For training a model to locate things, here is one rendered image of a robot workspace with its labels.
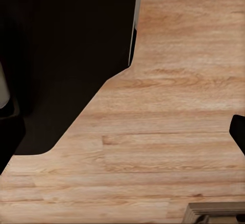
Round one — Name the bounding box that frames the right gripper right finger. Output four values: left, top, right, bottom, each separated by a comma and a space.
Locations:
229, 114, 245, 155

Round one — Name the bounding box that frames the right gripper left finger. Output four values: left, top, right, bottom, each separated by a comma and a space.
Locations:
0, 115, 26, 175

